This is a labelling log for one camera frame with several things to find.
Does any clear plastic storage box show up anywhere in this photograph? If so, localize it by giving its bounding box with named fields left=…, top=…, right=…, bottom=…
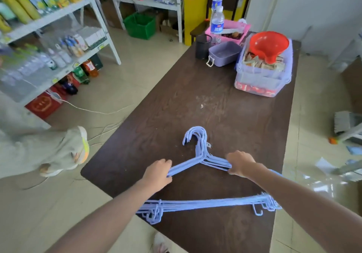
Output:
left=234, top=32, right=293, bottom=98

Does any dark drink bottle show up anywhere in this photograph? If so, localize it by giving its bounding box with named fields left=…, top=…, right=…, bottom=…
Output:
left=58, top=76, right=79, bottom=95

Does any yellow cabinet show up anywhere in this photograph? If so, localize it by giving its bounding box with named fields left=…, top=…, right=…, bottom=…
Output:
left=183, top=0, right=255, bottom=46

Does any green drink bottle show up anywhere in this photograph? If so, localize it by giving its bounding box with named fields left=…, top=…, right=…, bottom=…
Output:
left=73, top=66, right=90, bottom=85

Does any white cable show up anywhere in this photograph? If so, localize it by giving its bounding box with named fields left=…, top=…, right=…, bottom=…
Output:
left=23, top=79, right=136, bottom=149

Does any pink plastic basket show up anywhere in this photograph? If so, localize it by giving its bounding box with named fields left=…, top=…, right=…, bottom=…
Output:
left=205, top=19, right=252, bottom=46

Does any orange drink bottle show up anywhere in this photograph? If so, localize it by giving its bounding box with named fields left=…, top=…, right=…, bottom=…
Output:
left=82, top=60, right=99, bottom=78

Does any person's left forearm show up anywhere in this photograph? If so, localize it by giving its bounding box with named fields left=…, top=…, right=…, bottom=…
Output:
left=45, top=178, right=159, bottom=253

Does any purple plastic box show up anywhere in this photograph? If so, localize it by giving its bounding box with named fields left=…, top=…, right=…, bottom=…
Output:
left=206, top=41, right=243, bottom=68

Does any brown cardboard box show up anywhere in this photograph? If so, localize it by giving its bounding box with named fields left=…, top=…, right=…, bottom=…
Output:
left=101, top=0, right=136, bottom=29

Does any stack of white boxes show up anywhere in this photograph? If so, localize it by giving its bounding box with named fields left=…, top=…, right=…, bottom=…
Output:
left=78, top=26, right=108, bottom=50

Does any person's left hand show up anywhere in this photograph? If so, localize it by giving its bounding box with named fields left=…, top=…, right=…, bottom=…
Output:
left=141, top=159, right=173, bottom=193

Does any bundle of blue wire hangers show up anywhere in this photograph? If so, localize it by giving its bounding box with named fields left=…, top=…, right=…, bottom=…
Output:
left=137, top=126, right=283, bottom=225

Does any red cardboard box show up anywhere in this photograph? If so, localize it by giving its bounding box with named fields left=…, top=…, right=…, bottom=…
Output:
left=25, top=90, right=68, bottom=120

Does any person's right hand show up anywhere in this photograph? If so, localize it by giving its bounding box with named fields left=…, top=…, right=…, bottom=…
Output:
left=225, top=150, right=265, bottom=178

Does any broom with grey bristles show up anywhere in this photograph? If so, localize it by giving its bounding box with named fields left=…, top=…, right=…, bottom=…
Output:
left=328, top=111, right=362, bottom=145

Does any white paper sheet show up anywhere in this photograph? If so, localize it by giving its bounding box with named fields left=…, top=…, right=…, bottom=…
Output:
left=314, top=157, right=339, bottom=175

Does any row of yellow bottles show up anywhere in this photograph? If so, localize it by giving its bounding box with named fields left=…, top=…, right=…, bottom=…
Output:
left=0, top=0, right=41, bottom=33

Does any small white metal shelf unit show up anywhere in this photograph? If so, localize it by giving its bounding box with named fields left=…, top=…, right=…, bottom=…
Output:
left=105, top=0, right=183, bottom=43

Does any green plastic basket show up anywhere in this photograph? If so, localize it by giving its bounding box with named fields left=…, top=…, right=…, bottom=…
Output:
left=123, top=12, right=156, bottom=40

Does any person's shoe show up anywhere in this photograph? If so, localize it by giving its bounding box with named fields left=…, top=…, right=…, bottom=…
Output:
left=153, top=232, right=171, bottom=253

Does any dark wooden chair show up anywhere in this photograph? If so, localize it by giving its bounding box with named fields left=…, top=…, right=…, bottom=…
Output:
left=190, top=0, right=243, bottom=45

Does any person's right forearm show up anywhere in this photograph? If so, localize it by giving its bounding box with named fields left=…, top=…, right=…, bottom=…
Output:
left=249, top=162, right=362, bottom=253

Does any black mesh pen cup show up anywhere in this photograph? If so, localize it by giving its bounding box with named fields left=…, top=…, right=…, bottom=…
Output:
left=195, top=34, right=213, bottom=60

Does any red plastic funnel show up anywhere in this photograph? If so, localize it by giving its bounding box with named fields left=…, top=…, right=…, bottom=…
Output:
left=249, top=31, right=290, bottom=64

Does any row of clear drink bottles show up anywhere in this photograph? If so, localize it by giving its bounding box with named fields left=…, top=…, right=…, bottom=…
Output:
left=0, top=35, right=85, bottom=88

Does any large white metal shelf unit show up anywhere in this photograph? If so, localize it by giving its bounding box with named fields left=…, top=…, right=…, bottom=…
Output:
left=0, top=0, right=122, bottom=106

